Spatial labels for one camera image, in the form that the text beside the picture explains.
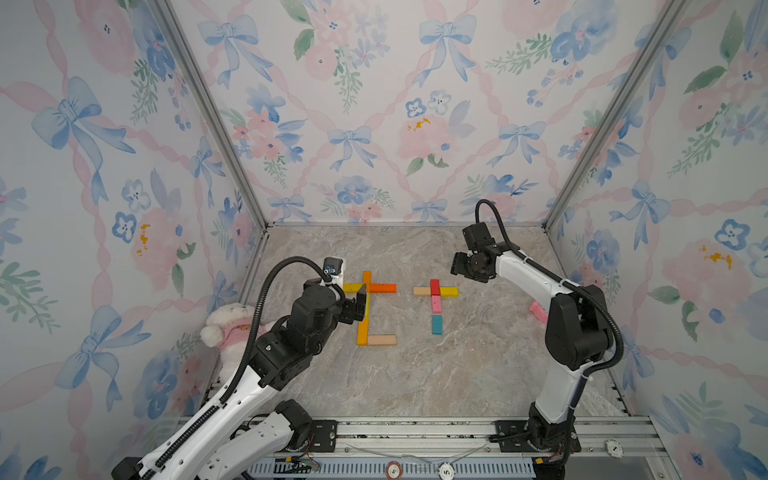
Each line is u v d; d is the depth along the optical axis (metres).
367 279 1.04
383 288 1.01
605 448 0.73
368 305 0.96
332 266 0.57
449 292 1.00
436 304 0.97
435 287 1.01
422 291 1.01
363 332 0.92
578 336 0.50
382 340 0.90
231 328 0.82
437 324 0.94
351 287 1.01
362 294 0.62
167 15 0.69
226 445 0.53
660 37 0.72
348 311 0.60
